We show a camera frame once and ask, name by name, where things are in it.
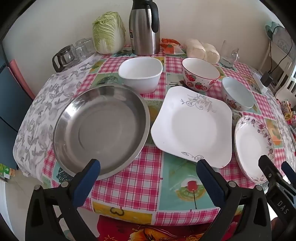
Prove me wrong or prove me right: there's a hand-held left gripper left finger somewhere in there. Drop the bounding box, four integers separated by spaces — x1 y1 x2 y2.
25 159 101 241

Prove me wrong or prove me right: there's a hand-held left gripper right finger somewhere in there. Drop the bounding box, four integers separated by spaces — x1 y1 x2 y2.
196 159 272 241

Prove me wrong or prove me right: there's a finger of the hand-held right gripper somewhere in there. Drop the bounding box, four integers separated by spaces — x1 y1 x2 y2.
258 155 287 193
281 161 296 184

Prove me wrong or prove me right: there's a round pink floral plate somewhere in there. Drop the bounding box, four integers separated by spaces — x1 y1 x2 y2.
235 115 275 184

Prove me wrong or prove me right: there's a stainless steel deep plate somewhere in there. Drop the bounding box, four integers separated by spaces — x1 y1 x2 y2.
53 85 151 181

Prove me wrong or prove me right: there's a white square plate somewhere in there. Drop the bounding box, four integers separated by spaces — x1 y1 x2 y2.
150 86 233 169

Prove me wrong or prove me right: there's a light blue floral bowl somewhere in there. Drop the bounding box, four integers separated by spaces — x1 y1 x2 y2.
221 77 255 112

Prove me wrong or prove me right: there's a red floral cushion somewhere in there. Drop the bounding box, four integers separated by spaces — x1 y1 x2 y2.
96 214 245 241

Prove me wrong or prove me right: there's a grey leaf print cloth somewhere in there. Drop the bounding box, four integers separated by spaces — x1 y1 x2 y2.
13 52 296 183

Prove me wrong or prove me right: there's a white chair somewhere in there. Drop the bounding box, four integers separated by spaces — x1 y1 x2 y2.
259 22 296 107

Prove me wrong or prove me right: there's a green box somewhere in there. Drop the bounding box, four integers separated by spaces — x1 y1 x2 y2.
0 163 15 179

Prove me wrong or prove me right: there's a white power strip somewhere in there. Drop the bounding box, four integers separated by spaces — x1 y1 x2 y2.
252 73 270 93

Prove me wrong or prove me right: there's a black charger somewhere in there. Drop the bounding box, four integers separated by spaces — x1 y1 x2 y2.
261 72 273 87

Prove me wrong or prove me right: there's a strawberry print bowl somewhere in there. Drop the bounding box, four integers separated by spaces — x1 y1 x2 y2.
181 58 221 92

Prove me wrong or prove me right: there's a dark blue cabinet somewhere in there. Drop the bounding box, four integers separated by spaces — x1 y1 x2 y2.
0 58 34 172

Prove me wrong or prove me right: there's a plain white square bowl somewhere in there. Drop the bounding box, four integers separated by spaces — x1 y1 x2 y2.
118 57 163 94

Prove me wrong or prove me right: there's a clear glass mug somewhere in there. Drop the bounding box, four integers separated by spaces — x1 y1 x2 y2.
219 40 240 67

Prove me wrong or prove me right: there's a pink board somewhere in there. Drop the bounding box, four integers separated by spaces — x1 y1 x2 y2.
8 59 35 100

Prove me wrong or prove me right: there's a clear glass cup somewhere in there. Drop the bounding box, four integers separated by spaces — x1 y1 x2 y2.
73 45 88 60
76 37 95 54

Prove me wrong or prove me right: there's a bag of white steamed buns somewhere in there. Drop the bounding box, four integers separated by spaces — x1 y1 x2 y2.
186 39 221 65

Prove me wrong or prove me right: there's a pale patterned cloth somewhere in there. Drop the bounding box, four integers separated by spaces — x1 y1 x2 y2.
265 22 296 56

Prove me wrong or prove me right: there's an orange snack packet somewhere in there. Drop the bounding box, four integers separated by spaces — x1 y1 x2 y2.
161 38 186 55

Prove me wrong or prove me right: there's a napa cabbage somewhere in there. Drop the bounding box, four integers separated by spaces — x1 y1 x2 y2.
92 12 126 55

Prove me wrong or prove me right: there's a stainless steel thermos jug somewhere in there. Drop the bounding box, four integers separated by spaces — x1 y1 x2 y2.
129 0 161 56

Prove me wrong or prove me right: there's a black charger cable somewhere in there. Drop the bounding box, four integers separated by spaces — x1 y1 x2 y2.
269 23 290 75

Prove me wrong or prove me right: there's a glass pitcher with black handle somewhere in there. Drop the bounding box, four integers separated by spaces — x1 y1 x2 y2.
52 45 77 73

